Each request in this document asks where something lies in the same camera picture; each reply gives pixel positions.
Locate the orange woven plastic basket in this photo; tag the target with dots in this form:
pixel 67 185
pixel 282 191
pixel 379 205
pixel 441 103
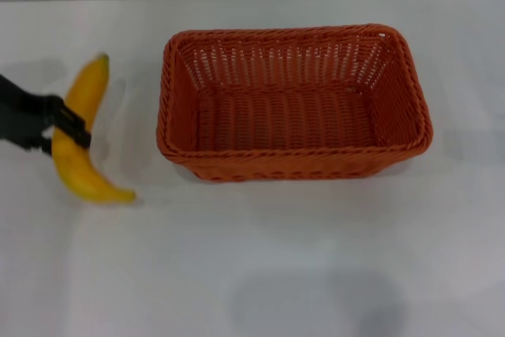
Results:
pixel 292 120

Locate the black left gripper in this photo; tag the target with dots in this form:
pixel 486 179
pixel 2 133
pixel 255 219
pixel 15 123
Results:
pixel 19 116

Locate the yellow banana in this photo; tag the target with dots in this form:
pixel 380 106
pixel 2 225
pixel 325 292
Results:
pixel 87 88

